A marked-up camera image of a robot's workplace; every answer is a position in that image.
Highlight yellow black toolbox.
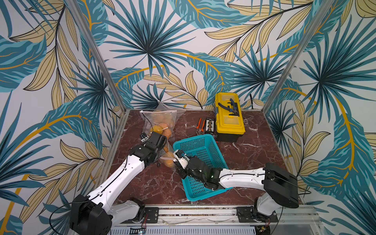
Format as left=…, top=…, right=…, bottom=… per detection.
left=214, top=92, right=245, bottom=143

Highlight clear dotted bag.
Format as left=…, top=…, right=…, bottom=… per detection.
left=140, top=111, right=176, bottom=141
left=159, top=142, right=174, bottom=164

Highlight aluminium corner post left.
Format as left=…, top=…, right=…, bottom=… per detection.
left=66, top=0, right=126, bottom=113

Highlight potato orange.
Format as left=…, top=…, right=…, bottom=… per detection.
left=162, top=128, right=172, bottom=139

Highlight aluminium corner post right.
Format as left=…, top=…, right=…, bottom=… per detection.
left=262, top=0, right=334, bottom=115

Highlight clear zipper bag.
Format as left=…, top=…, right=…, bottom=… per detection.
left=155, top=102, right=186, bottom=123

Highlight teal plastic basket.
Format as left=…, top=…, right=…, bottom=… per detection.
left=173, top=134, right=229, bottom=202

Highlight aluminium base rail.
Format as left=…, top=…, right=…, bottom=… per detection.
left=110, top=205, right=326, bottom=235

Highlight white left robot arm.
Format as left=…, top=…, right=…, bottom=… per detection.
left=69, top=132, right=167, bottom=235

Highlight aluminium corner post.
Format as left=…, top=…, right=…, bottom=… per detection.
left=262, top=0, right=334, bottom=115
left=66, top=0, right=126, bottom=113

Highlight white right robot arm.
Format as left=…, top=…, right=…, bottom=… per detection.
left=173, top=152, right=299, bottom=216

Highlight orange handled pliers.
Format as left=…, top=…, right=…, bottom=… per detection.
left=196, top=118, right=205, bottom=135

